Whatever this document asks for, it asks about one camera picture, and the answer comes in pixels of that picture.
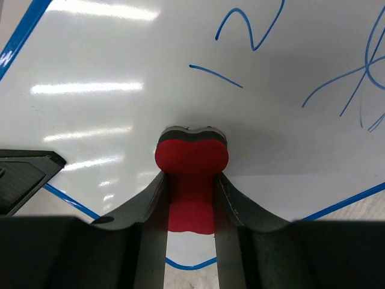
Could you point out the blue framed whiteboard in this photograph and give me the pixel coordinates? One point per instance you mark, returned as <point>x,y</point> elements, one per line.
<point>297,88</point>

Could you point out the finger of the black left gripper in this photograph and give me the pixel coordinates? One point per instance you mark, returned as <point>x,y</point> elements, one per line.
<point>23,173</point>

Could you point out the red bone-shaped eraser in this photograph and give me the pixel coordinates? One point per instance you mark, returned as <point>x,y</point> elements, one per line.
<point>191,158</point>

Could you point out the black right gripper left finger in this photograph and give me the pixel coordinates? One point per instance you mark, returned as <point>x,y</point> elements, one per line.
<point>142,221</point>

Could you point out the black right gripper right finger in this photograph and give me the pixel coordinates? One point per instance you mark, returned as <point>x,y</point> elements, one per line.
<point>236,218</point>

